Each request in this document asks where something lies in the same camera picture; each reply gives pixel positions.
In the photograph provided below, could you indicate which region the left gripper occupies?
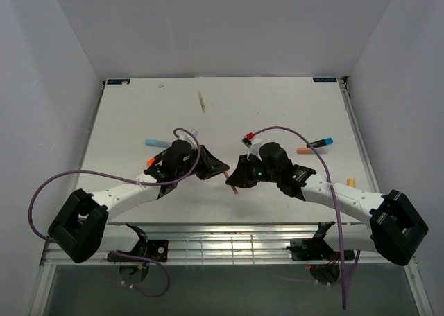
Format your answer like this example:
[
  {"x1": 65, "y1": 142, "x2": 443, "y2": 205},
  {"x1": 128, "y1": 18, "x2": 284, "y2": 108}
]
[{"x1": 176, "y1": 144, "x2": 230, "y2": 180}]

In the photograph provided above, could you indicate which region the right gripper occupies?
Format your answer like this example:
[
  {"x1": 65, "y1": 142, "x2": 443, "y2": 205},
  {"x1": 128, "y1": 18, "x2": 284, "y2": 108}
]
[{"x1": 226, "y1": 153, "x2": 280, "y2": 188}]

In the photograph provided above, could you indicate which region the orange thin highlighter pen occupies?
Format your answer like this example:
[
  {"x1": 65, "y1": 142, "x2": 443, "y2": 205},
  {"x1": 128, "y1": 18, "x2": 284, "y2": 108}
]
[{"x1": 223, "y1": 170, "x2": 239, "y2": 196}]

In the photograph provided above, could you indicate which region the light blue highlighter marker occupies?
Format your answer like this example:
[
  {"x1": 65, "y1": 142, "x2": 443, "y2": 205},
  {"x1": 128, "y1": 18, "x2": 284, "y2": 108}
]
[{"x1": 145, "y1": 139, "x2": 172, "y2": 148}]

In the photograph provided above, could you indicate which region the black marker orange cap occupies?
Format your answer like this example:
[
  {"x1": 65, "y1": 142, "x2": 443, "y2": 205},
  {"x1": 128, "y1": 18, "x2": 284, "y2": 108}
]
[{"x1": 146, "y1": 152, "x2": 164, "y2": 167}]

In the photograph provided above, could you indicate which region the yellow thin highlighter pen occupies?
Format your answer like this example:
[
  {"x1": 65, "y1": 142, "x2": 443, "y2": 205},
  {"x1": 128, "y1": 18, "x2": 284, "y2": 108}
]
[{"x1": 198, "y1": 91, "x2": 206, "y2": 113}]

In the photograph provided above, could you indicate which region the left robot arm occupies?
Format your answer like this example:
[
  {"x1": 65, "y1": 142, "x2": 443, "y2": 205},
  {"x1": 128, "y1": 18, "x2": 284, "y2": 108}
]
[{"x1": 48, "y1": 140, "x2": 229, "y2": 263}]

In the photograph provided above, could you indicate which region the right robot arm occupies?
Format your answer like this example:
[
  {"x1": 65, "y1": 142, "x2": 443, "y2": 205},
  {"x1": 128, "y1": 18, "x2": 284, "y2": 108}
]
[{"x1": 226, "y1": 142, "x2": 429, "y2": 266}]

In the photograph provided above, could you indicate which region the peach cap clear highlighter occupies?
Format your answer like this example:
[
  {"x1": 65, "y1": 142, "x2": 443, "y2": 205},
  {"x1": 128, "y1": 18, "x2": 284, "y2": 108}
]
[{"x1": 296, "y1": 147, "x2": 329, "y2": 155}]

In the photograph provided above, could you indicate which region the black marker blue cap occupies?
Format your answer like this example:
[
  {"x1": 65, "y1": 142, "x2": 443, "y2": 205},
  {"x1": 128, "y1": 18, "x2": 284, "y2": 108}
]
[{"x1": 307, "y1": 137, "x2": 333, "y2": 148}]

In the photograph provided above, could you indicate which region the right blue corner label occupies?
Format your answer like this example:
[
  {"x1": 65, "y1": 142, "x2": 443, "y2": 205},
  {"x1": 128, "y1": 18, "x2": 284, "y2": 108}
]
[{"x1": 312, "y1": 77, "x2": 337, "y2": 83}]

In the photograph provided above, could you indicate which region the blue corner label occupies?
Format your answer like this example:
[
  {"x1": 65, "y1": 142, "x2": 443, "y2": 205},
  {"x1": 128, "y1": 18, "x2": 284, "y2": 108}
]
[
  {"x1": 312, "y1": 77, "x2": 337, "y2": 83},
  {"x1": 105, "y1": 78, "x2": 131, "y2": 85}
]

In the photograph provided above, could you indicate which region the left blue corner label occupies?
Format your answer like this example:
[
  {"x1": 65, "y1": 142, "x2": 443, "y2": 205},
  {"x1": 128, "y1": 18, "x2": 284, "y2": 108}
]
[{"x1": 105, "y1": 78, "x2": 131, "y2": 85}]

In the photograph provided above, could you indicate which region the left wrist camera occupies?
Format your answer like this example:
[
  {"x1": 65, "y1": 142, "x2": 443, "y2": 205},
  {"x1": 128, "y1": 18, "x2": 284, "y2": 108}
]
[{"x1": 180, "y1": 129, "x2": 199, "y2": 148}]

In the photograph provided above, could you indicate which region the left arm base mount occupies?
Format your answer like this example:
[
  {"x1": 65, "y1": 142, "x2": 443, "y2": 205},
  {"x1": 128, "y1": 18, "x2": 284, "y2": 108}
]
[{"x1": 106, "y1": 240, "x2": 169, "y2": 263}]

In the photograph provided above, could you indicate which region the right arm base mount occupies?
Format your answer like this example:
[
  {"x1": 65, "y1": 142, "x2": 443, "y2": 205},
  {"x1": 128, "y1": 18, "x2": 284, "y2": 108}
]
[{"x1": 286, "y1": 239, "x2": 337, "y2": 261}]

